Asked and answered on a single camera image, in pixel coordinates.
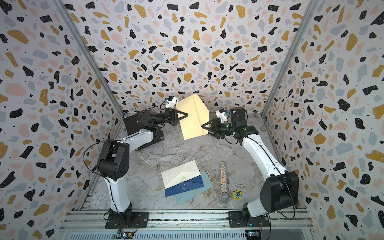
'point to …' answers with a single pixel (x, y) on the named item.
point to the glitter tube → (224, 196)
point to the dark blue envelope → (193, 183)
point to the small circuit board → (125, 235)
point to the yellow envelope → (198, 114)
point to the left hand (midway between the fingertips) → (187, 119)
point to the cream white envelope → (180, 174)
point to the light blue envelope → (181, 198)
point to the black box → (132, 126)
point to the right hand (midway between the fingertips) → (203, 129)
